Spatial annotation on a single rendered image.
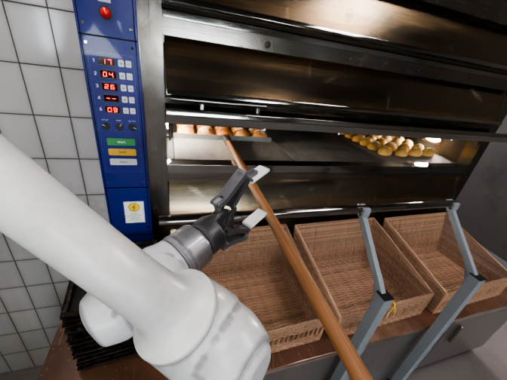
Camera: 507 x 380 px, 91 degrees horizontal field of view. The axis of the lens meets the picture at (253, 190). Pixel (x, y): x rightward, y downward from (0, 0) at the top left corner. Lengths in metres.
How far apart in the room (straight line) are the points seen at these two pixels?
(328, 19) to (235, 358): 1.07
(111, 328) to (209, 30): 0.87
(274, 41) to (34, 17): 0.72
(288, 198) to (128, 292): 1.09
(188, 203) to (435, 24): 1.32
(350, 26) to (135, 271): 1.10
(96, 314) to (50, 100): 0.78
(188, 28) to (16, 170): 0.79
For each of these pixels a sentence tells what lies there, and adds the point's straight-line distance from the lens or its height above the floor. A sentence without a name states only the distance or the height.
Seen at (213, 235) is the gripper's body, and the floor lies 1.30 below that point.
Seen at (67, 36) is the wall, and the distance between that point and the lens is 1.02.
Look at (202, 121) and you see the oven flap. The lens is 0.86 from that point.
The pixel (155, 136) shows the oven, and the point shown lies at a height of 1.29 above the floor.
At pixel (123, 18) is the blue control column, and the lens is 0.96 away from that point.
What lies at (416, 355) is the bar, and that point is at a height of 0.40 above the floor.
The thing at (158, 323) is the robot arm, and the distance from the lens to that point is 0.28.
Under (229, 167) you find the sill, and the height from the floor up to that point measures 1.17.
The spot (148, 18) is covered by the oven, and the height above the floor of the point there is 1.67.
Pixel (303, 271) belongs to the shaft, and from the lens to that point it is 0.59.
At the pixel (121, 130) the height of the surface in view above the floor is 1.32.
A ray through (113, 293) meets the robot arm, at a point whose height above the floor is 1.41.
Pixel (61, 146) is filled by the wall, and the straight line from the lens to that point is 1.10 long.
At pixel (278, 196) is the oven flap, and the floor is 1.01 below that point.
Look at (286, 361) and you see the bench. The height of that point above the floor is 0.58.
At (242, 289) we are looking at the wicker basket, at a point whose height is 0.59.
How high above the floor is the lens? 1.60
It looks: 28 degrees down
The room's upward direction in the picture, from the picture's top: 9 degrees clockwise
